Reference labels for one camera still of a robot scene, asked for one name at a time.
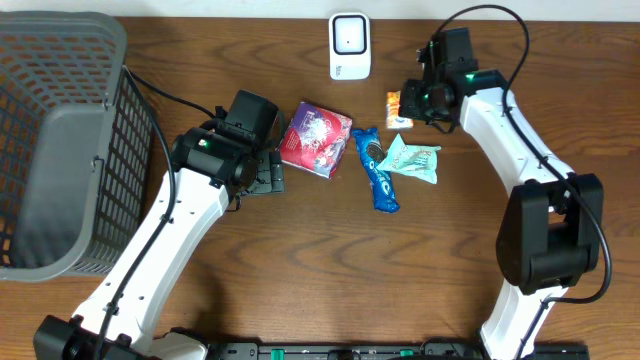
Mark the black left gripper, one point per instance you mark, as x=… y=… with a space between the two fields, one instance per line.
x=270 y=173

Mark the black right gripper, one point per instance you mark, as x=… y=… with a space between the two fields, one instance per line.
x=409 y=107

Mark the red purple snack bag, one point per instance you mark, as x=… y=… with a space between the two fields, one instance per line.
x=315 y=140

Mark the teal wet wipes pack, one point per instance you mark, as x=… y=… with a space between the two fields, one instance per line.
x=419 y=161

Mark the blue Oreo cookie pack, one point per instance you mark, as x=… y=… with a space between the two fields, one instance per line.
x=371 y=154

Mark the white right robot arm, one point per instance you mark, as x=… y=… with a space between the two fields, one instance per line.
x=550 y=235

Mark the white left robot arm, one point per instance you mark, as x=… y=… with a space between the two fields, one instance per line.
x=210 y=166

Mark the grey plastic mesh basket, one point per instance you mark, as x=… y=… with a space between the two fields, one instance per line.
x=76 y=138

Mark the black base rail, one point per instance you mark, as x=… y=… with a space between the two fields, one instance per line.
x=438 y=349

